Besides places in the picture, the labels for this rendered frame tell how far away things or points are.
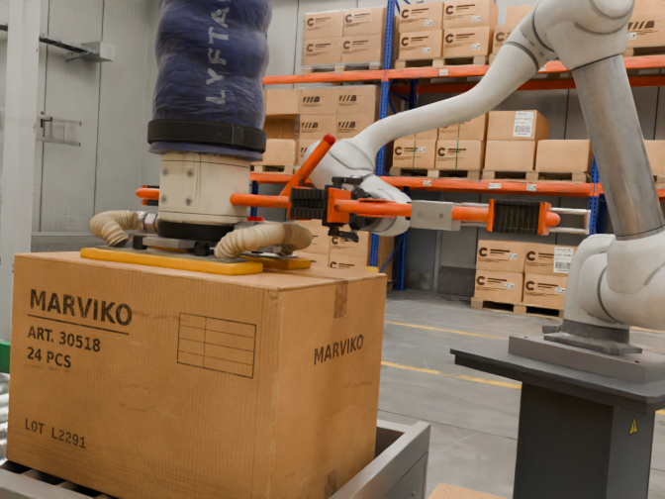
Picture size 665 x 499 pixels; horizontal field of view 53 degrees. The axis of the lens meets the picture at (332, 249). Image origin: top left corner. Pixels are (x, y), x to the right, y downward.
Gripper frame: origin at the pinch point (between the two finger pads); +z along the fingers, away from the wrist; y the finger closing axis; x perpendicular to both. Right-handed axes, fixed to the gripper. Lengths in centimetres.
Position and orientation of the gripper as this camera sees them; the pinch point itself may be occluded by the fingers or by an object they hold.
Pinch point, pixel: (326, 205)
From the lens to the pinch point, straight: 118.2
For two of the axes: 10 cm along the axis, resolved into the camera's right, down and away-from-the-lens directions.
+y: -0.7, 10.0, 0.4
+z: -4.2, 0.1, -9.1
